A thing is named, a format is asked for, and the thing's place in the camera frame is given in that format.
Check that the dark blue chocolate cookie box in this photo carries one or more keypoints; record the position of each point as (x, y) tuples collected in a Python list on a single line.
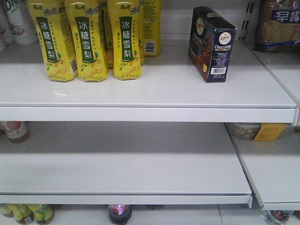
[(210, 44)]

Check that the white store shelving unit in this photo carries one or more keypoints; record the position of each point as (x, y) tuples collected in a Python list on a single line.
[(159, 142)]

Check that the yellow pear drink bottle right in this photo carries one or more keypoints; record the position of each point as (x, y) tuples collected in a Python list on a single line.
[(124, 18)]

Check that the yellow pear drink bottle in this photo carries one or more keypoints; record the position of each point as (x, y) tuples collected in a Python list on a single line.
[(152, 25), (124, 18), (84, 20), (56, 40)]

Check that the yellow pear drink bottle rear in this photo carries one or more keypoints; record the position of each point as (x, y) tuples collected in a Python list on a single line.
[(152, 25)]

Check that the clear cookie tub yellow label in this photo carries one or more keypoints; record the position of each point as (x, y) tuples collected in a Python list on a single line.
[(259, 131)]

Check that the cola bottle red label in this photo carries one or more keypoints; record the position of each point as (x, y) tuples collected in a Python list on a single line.
[(119, 213)]

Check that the yellow pear drink bottle middle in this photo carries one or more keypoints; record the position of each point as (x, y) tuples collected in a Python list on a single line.
[(84, 20)]

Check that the peach drink bottle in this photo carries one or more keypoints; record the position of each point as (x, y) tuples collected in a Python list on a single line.
[(16, 131)]

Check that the yellow pear drink bottle left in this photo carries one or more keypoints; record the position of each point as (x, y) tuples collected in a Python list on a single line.
[(56, 40)]

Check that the green tea bottle bottom shelf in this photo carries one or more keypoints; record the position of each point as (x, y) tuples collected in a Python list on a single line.
[(43, 213)]

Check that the white yogurt drink bottle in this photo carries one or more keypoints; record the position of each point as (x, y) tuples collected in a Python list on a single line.
[(20, 21)]

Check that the blue breakfast biscuit pack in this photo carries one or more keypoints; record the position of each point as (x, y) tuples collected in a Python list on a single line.
[(278, 28)]

